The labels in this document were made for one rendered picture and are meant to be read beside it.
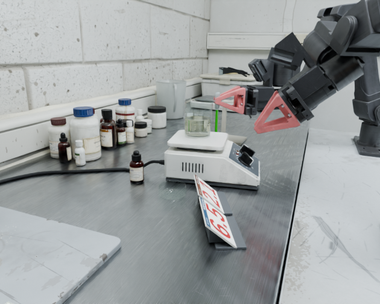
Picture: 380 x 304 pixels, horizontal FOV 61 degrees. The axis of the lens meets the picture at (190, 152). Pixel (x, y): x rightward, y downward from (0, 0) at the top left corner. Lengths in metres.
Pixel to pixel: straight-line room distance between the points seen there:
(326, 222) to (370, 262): 0.11
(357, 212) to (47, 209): 0.55
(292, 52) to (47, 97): 0.66
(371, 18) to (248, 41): 1.54
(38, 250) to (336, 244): 0.43
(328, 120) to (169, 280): 1.79
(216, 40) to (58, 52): 1.29
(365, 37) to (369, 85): 0.48
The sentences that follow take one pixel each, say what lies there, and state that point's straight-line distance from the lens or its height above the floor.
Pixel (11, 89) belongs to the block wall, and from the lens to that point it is 0.90.
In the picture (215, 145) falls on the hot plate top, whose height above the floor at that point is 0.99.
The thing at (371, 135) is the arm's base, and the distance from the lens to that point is 1.08.
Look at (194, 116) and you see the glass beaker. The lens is 0.68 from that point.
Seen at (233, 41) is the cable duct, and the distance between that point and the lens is 2.09.
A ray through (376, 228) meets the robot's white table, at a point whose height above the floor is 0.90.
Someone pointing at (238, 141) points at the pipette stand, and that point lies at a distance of 0.99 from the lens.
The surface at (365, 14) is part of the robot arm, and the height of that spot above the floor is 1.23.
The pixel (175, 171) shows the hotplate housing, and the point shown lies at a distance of 0.67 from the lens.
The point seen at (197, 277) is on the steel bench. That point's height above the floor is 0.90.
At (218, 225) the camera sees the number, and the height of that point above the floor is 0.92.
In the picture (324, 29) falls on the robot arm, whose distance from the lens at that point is 0.66.
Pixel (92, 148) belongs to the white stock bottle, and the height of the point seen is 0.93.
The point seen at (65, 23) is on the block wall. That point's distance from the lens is 1.04.
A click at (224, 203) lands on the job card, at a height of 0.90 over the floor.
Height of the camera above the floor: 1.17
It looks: 18 degrees down
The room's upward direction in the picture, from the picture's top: 1 degrees clockwise
